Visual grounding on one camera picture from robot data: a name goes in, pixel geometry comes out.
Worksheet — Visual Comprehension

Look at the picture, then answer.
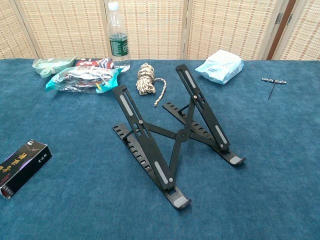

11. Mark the black folding stand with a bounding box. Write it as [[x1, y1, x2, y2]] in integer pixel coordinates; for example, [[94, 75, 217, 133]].
[[111, 64, 247, 211]]

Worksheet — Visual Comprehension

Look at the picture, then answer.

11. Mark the light blue wet wipes pack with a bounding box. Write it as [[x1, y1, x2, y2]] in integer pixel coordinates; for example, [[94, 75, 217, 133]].
[[194, 49, 245, 85]]

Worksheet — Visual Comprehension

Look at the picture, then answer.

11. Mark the clear water bottle green label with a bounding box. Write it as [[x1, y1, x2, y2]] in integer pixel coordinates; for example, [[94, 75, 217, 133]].
[[106, 1, 132, 72]]

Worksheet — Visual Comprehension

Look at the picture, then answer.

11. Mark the red and black snack packet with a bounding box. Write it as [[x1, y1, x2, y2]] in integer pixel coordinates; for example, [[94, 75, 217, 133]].
[[74, 57, 116, 70]]

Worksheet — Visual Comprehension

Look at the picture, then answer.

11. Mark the teal snack bag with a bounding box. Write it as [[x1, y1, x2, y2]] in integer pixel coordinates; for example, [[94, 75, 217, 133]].
[[45, 66, 124, 95]]

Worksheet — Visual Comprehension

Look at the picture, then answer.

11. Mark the blue table cloth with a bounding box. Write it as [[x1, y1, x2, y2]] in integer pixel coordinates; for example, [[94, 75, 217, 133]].
[[0, 58, 320, 240]]

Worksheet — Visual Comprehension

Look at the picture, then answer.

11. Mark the pale green plastic dustpan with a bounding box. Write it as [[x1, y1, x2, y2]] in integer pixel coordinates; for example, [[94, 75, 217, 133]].
[[31, 56, 77, 79]]

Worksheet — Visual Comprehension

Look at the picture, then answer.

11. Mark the bamboo folding screen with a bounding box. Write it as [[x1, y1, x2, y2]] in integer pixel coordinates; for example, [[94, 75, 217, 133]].
[[0, 0, 320, 61]]

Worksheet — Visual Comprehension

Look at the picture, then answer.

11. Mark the black box with gold characters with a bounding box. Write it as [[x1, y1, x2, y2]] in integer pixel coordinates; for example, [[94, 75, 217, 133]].
[[0, 139, 54, 200]]

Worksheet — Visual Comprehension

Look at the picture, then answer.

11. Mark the beige braided rope bundle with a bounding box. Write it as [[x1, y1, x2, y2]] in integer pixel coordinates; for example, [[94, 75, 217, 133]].
[[135, 62, 168, 108]]

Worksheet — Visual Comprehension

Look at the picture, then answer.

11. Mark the metal T-handle corkscrew tool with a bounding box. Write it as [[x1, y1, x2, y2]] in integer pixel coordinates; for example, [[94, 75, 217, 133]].
[[261, 77, 288, 101]]

